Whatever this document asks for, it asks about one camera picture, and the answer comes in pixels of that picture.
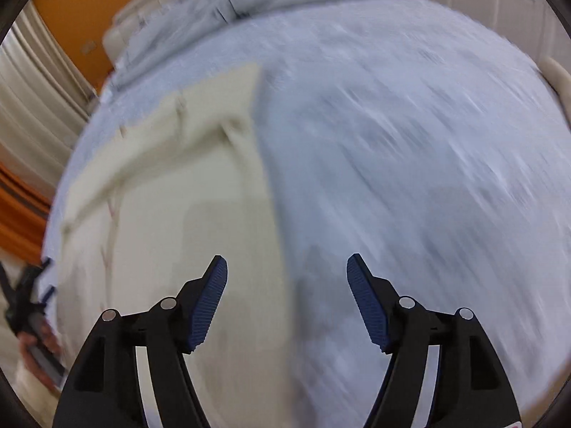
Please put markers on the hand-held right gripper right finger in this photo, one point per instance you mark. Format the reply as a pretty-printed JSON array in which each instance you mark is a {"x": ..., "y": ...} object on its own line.
[{"x": 368, "y": 298}]

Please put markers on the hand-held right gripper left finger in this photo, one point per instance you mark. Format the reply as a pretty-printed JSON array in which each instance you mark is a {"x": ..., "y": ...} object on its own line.
[{"x": 209, "y": 296}]

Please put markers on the cream small garment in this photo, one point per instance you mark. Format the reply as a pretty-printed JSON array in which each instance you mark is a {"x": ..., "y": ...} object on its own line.
[{"x": 178, "y": 196}]

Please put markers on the person's left hand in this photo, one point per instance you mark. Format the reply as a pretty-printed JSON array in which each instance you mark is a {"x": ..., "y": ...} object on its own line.
[{"x": 47, "y": 339}]

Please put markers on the light blue bed sheet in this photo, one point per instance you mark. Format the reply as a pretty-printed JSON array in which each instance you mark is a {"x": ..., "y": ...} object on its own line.
[{"x": 401, "y": 151}]

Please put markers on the cream curtain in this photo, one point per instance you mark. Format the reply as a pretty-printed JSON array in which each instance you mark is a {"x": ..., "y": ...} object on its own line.
[{"x": 31, "y": 98}]

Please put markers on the white pillow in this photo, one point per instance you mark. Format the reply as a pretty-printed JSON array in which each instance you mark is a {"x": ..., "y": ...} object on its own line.
[{"x": 117, "y": 31}]

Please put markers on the cream cushion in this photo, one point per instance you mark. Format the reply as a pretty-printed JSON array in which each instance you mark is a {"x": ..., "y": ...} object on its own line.
[{"x": 557, "y": 82}]

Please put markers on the white panelled wardrobe door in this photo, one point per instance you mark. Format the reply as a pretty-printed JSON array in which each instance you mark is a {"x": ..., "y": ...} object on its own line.
[{"x": 473, "y": 0}]

